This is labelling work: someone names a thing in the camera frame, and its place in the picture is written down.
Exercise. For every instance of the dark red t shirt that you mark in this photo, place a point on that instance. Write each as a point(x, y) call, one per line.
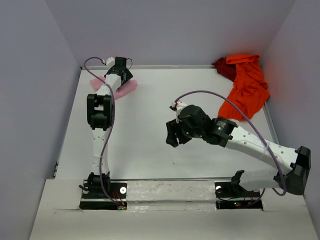
point(226, 70)

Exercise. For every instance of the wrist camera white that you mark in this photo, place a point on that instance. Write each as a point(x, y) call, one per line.
point(109, 62)
point(177, 106)

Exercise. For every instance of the pink t shirt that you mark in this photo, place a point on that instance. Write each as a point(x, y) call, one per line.
point(123, 90)

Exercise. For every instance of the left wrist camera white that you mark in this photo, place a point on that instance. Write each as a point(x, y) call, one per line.
point(109, 62)

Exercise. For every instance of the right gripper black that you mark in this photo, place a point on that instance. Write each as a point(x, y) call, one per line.
point(172, 127)

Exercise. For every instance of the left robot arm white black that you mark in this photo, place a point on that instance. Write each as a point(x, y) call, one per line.
point(100, 115)

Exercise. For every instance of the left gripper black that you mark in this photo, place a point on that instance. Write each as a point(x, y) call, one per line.
point(128, 76)

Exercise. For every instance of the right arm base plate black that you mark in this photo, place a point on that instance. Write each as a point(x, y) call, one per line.
point(231, 198)

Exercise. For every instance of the metal rail table back edge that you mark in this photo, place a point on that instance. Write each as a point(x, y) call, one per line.
point(155, 67)

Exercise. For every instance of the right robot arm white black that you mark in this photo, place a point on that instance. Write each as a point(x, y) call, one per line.
point(288, 170)

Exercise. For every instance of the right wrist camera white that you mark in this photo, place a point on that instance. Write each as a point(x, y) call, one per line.
point(177, 106)

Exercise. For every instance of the orange t shirt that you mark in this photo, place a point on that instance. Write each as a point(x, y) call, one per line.
point(250, 90)

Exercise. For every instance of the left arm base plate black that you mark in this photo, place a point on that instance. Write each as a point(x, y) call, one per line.
point(99, 201)

